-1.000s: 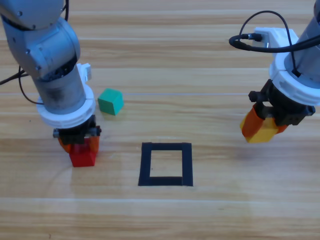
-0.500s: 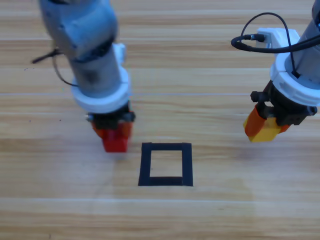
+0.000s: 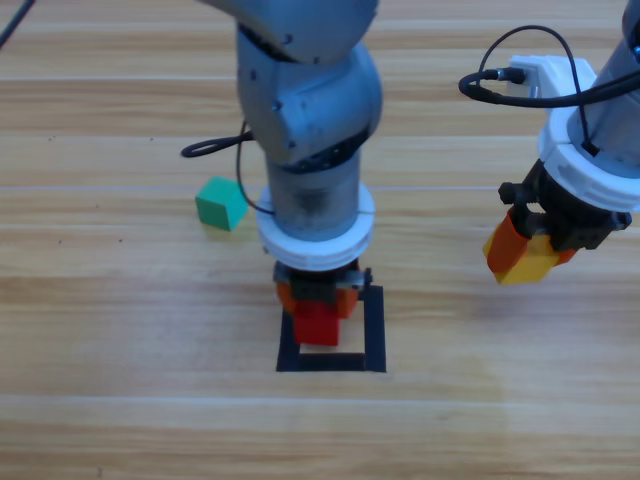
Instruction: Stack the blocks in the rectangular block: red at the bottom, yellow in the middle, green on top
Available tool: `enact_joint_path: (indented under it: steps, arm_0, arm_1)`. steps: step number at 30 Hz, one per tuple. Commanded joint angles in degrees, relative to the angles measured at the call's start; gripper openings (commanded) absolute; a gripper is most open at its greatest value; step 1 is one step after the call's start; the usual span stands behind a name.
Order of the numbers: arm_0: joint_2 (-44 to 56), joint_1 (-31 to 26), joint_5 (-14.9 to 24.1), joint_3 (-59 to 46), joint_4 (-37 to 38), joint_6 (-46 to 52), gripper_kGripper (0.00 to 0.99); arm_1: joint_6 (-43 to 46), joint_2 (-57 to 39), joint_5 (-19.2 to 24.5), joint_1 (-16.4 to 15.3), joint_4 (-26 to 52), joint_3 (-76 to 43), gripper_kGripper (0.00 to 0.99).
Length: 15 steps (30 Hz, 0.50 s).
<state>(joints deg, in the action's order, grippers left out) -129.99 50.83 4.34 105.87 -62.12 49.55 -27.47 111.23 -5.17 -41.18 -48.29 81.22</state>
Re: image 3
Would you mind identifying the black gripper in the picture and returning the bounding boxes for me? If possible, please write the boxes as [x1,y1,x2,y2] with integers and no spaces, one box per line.
[273,259,374,320]
[482,159,632,276]

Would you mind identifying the yellow cube block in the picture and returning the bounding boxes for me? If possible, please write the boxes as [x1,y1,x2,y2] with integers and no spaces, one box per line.
[494,234,559,287]

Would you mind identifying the red cube block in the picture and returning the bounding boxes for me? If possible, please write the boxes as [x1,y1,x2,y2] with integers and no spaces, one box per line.
[293,302,342,347]

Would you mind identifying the green cube block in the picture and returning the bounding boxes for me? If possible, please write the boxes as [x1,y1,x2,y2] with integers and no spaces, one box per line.
[194,175,249,232]

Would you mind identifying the black tape square outline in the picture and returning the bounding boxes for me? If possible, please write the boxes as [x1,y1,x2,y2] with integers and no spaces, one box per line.
[275,284,387,374]

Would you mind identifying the thin black gripper wire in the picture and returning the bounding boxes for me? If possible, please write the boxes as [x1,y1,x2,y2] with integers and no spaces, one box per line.
[478,25,601,156]
[235,119,277,217]

